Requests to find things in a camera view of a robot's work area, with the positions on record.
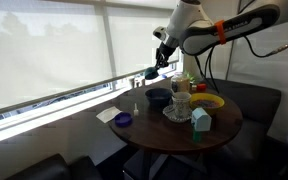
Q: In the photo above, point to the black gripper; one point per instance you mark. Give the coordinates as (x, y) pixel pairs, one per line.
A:
(164, 53)

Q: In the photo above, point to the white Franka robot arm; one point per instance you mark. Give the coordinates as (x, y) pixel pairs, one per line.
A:
(210, 28)

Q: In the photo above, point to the dark blue bowl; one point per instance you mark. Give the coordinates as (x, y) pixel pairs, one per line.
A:
(158, 97)

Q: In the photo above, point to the small purple bowl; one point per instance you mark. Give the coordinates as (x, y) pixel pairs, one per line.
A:
(123, 119)

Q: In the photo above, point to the yellow bowl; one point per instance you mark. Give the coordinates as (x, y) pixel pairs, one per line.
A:
(206, 111)

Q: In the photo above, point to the clear jar of grains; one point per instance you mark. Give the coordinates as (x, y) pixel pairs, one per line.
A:
(180, 83)

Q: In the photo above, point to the small green plant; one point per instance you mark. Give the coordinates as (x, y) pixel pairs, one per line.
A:
(191, 77)

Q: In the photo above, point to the white roller window blind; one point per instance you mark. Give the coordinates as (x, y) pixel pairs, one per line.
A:
(44, 53)
(130, 36)

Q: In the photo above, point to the patterned white mug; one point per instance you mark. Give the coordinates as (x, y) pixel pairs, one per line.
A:
(181, 105)

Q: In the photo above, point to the small red container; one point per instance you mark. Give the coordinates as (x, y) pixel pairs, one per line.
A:
(201, 87)

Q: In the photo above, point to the small white bottle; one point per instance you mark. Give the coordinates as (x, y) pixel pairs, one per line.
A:
(136, 111)

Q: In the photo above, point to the colourful cereal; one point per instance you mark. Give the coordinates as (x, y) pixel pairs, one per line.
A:
(206, 103)

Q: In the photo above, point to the round wooden table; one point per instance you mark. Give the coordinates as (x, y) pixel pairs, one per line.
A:
(164, 136)

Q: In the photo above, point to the white paper napkin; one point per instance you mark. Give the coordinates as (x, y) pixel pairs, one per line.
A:
(108, 114)

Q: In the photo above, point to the small green bottle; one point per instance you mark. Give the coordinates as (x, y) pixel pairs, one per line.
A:
(197, 136)

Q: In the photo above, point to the dark leather armchair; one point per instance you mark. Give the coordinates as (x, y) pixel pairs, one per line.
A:
(50, 168)

